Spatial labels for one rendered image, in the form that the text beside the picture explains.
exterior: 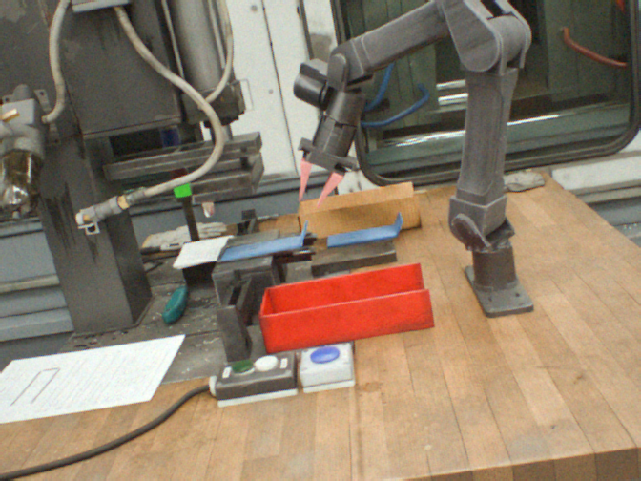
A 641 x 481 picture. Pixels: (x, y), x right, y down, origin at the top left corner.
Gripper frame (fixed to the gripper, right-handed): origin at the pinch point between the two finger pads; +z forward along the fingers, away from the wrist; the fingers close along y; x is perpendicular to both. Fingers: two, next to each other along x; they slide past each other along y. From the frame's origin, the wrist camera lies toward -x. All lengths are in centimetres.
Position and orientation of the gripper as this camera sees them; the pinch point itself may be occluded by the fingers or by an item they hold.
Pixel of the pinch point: (310, 199)
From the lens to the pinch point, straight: 128.4
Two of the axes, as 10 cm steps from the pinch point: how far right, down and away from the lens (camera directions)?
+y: -9.3, -3.5, -0.7
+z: -3.5, 8.9, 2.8
